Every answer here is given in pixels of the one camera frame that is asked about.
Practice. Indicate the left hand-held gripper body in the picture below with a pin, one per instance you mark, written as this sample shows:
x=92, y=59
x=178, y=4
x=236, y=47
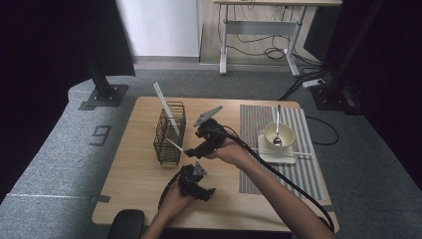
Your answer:
x=189, y=182

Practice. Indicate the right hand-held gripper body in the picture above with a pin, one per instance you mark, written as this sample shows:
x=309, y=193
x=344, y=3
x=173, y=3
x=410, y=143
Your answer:
x=212, y=136

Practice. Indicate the white chopstick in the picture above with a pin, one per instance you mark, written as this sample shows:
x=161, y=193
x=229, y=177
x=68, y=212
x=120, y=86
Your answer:
x=173, y=144
x=302, y=153

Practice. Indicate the white square saucer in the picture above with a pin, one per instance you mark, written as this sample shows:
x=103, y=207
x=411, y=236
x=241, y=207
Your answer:
x=278, y=159

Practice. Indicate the person's right hand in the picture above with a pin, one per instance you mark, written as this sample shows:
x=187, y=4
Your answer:
x=232, y=152

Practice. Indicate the person's left hand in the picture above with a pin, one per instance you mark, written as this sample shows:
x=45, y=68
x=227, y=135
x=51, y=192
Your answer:
x=174, y=204

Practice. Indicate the grey striped placemat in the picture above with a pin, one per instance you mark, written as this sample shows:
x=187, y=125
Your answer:
x=252, y=126

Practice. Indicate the long white flat stick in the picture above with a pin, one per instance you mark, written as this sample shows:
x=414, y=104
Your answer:
x=162, y=99

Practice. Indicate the metal spoon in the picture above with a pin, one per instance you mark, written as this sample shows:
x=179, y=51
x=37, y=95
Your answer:
x=277, y=141

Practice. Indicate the cream cup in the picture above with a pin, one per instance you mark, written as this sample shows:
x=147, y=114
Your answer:
x=289, y=136

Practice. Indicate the dark tape floor marking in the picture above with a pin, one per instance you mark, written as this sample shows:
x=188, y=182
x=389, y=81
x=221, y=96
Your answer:
x=106, y=131

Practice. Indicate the grey tape strip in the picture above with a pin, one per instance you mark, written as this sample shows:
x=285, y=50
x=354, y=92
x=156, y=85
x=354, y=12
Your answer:
x=337, y=209
x=101, y=198

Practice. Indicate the black stand with square base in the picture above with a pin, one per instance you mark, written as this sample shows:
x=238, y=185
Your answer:
x=106, y=94

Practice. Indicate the white power strip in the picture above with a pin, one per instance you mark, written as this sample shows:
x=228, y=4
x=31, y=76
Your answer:
x=313, y=83

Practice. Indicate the white-legged desk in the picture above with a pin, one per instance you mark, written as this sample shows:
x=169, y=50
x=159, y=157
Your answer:
x=258, y=27

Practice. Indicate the black stand with dark base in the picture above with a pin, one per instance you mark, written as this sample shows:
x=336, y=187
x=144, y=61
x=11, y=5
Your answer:
x=331, y=99

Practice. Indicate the black curtain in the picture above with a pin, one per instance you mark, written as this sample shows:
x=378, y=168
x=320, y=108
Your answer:
x=398, y=83
x=33, y=66

